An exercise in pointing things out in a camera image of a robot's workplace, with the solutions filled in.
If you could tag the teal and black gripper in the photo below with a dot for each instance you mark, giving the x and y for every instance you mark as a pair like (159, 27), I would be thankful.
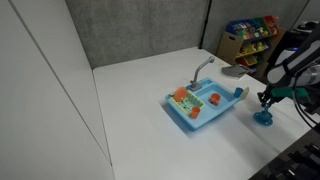
(288, 93)

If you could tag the blue dish brush white bristles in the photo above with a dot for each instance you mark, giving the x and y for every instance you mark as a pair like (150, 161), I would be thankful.
(266, 107)

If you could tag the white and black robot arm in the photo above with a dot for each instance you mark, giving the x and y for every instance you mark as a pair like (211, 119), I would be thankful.
(293, 63)

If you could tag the blue cup with saucer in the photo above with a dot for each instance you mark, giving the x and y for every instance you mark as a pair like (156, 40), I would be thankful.
(265, 116)

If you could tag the grey metal mounting plate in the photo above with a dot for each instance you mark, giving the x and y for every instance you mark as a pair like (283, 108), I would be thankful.
(235, 71)

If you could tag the yellow dish rack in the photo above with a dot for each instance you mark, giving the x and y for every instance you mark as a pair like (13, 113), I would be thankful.
(186, 104)

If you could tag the orange toy plate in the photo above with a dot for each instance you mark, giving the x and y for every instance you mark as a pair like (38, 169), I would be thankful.
(180, 94)

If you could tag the small blue tumbler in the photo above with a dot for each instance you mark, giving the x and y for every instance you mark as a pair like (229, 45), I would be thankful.
(238, 92)

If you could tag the light blue toy sink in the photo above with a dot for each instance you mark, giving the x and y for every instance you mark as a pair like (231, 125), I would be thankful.
(213, 113)

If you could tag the toy storage shelf with bins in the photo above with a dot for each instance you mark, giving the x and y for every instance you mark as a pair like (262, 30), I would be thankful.
(248, 43)

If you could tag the grey toy faucet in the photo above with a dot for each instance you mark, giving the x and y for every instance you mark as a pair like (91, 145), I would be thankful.
(200, 70)

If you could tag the black vertical pole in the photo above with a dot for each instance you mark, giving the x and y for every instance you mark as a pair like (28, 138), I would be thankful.
(204, 25)

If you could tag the black equipment frame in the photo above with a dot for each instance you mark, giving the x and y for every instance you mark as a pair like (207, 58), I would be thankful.
(293, 160)

